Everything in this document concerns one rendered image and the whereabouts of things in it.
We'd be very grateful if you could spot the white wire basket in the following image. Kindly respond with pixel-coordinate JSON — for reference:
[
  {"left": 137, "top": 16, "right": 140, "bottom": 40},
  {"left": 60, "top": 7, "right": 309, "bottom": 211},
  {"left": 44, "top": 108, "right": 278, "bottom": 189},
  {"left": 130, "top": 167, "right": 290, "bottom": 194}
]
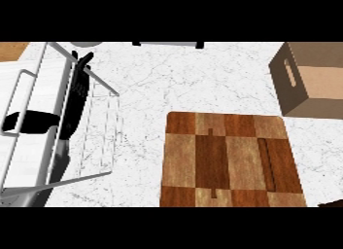
[{"left": 0, "top": 42, "right": 122, "bottom": 208}]

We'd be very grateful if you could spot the brown cardboard box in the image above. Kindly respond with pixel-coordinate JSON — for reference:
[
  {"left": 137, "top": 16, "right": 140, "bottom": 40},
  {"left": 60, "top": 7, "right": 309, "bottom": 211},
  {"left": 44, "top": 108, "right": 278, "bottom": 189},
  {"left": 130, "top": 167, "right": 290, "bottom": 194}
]
[{"left": 267, "top": 42, "right": 343, "bottom": 121}]

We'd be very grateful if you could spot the grey appliance with black feet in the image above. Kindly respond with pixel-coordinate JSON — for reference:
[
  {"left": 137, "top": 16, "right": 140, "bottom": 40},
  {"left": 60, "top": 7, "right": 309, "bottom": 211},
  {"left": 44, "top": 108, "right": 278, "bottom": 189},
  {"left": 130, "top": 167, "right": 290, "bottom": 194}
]
[{"left": 130, "top": 42, "right": 207, "bottom": 50}]

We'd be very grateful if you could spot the checkered wooden cutting board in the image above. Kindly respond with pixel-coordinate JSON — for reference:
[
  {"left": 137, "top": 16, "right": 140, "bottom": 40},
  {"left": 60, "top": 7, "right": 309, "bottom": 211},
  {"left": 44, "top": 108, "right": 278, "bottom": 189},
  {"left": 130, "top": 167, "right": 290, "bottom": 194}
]
[{"left": 158, "top": 111, "right": 309, "bottom": 208}]

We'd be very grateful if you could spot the dark brown rounded thing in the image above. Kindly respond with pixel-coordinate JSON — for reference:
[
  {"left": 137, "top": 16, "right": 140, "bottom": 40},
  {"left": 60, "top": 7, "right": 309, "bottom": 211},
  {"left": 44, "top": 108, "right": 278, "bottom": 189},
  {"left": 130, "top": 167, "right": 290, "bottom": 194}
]
[{"left": 318, "top": 197, "right": 343, "bottom": 208}]

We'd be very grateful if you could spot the grey round object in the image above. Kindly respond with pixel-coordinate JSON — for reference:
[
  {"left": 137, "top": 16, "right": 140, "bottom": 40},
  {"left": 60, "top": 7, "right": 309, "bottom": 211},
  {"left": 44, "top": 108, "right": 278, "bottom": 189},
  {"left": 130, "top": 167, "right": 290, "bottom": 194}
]
[{"left": 69, "top": 42, "right": 103, "bottom": 49}]

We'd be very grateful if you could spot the brown wooden board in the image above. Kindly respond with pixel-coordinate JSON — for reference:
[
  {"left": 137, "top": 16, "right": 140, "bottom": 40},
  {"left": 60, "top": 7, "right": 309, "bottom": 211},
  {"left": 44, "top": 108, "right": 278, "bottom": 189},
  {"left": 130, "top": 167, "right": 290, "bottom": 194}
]
[{"left": 0, "top": 42, "right": 31, "bottom": 63}]

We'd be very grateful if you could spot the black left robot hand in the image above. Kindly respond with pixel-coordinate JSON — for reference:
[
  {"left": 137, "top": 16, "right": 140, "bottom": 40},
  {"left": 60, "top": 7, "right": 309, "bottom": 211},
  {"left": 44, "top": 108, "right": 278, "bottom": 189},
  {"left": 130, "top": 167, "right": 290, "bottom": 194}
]
[{"left": 0, "top": 51, "right": 94, "bottom": 141}]

